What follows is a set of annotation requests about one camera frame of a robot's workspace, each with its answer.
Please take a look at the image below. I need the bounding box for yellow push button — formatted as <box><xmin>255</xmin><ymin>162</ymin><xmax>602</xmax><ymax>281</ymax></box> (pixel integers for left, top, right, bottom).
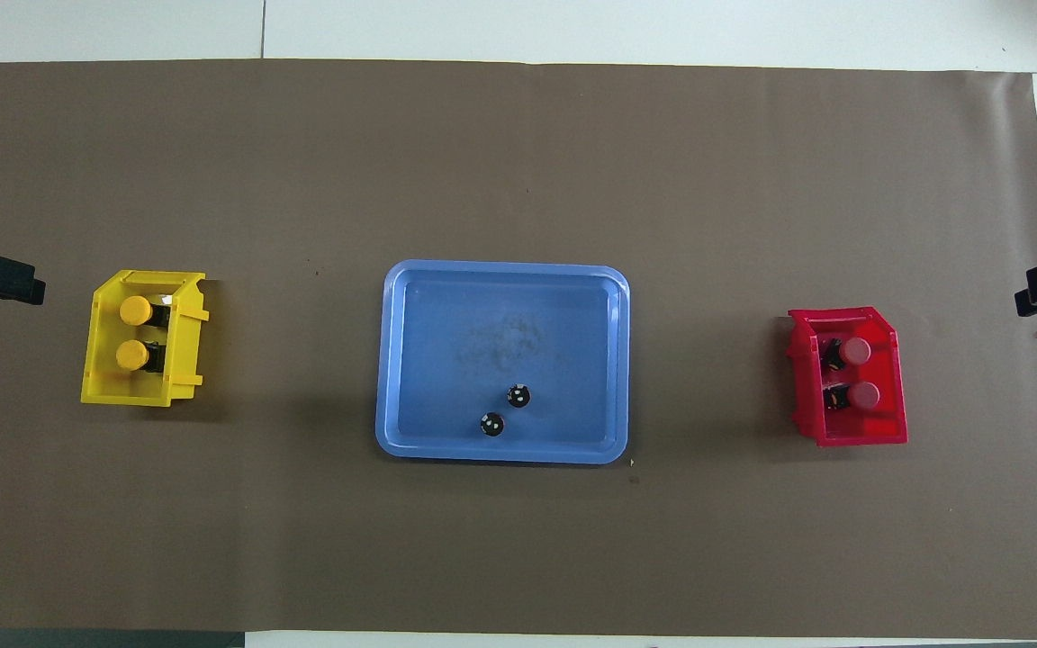
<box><xmin>119</xmin><ymin>295</ymin><xmax>173</xmax><ymax>329</ymax></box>
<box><xmin>115</xmin><ymin>338</ymin><xmax>168</xmax><ymax>374</ymax></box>

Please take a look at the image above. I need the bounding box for red push button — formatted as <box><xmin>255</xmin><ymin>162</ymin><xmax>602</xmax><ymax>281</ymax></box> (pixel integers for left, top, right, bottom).
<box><xmin>825</xmin><ymin>381</ymin><xmax>881</xmax><ymax>412</ymax></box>
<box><xmin>821</xmin><ymin>336</ymin><xmax>872</xmax><ymax>372</ymax></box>

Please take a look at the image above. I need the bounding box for blue plastic tray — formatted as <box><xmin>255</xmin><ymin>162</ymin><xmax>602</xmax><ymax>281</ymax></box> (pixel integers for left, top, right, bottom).
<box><xmin>375</xmin><ymin>260</ymin><xmax>631</xmax><ymax>465</ymax></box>

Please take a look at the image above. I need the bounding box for yellow plastic storage bin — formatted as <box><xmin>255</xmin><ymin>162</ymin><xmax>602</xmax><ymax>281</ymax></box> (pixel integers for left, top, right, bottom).
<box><xmin>81</xmin><ymin>270</ymin><xmax>212</xmax><ymax>408</ymax></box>

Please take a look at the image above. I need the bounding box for red plastic storage bin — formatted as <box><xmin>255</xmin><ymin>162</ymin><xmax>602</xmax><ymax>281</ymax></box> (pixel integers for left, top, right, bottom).
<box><xmin>787</xmin><ymin>307</ymin><xmax>909</xmax><ymax>449</ymax></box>

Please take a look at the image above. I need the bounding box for brown paper table mat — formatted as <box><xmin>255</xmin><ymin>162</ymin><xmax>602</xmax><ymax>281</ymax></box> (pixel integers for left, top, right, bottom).
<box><xmin>0</xmin><ymin>59</ymin><xmax>1037</xmax><ymax>640</ymax></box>

